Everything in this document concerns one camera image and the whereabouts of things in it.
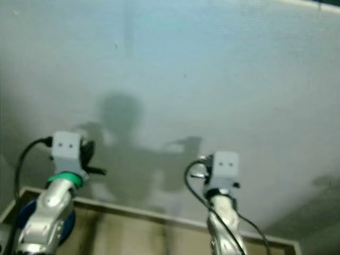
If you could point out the blue plastic basin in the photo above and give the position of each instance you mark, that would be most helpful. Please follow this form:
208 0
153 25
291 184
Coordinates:
23 215

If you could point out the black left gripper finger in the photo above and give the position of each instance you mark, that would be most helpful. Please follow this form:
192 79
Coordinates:
96 170

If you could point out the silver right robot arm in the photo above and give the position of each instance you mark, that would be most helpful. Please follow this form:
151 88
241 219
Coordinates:
226 229

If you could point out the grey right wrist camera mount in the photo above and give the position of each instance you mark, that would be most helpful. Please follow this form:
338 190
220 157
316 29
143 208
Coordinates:
226 166

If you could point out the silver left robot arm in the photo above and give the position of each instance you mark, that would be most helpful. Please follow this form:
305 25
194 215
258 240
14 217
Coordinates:
45 212

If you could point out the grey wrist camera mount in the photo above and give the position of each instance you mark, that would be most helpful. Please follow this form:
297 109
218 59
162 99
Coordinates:
226 166
66 149

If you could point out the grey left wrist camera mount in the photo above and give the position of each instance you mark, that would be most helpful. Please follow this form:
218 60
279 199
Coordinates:
66 149

